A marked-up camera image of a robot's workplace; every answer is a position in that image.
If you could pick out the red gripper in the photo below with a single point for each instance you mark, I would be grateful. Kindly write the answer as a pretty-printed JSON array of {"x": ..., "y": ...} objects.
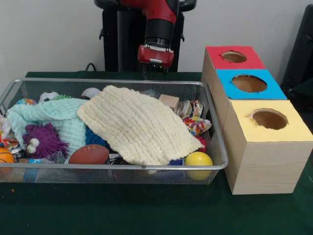
[{"x": 155, "y": 56}]

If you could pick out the clear plastic packet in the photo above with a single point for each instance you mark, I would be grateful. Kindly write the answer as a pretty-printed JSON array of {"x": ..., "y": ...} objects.
[{"x": 151, "y": 92}]

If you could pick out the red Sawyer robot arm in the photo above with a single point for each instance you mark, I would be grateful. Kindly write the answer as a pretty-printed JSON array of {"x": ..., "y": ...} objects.
[{"x": 160, "y": 19}]

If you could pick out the clear mesh bin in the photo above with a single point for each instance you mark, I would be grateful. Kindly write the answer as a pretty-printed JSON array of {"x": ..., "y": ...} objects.
[{"x": 58, "y": 174}]

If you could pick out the small wooden block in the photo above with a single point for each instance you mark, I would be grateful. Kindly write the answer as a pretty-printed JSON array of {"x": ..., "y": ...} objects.
[{"x": 169, "y": 101}]

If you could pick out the cream yellow cloth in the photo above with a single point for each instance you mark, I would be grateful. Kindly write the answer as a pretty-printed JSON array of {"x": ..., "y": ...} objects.
[{"x": 139, "y": 125}]

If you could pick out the colourful crinkly packet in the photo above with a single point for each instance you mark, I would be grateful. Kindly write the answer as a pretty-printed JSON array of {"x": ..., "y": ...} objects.
[{"x": 195, "y": 125}]

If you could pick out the white ball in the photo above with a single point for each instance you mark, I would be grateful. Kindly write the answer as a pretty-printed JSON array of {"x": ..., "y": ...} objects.
[{"x": 91, "y": 93}]

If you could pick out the yellow ball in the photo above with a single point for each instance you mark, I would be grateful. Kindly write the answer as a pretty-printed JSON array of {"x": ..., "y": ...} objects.
[{"x": 198, "y": 159}]

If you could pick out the mint green cloth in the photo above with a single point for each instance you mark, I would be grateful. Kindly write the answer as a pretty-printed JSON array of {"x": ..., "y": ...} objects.
[{"x": 58, "y": 115}]

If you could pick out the brown toy football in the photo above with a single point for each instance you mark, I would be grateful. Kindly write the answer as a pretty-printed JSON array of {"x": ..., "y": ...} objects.
[{"x": 89, "y": 154}]

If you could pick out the small soccer ball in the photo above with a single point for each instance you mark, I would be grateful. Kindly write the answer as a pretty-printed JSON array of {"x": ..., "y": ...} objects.
[{"x": 48, "y": 96}]

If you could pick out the purple spiky toy with eyes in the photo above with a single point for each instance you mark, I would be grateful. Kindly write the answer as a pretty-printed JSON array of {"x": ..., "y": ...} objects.
[{"x": 45, "y": 139}]

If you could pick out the dark green table cloth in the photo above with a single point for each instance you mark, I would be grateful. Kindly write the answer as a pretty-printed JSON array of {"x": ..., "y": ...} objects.
[{"x": 146, "y": 210}]

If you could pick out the black chair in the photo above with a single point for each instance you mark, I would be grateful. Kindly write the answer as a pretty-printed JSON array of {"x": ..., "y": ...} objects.
[{"x": 301, "y": 54}]

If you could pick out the orange toy basketball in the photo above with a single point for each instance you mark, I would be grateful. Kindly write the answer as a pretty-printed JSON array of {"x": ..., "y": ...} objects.
[{"x": 5, "y": 156}]

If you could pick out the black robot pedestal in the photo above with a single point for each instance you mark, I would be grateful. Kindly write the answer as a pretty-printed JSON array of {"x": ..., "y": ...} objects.
[{"x": 122, "y": 44}]

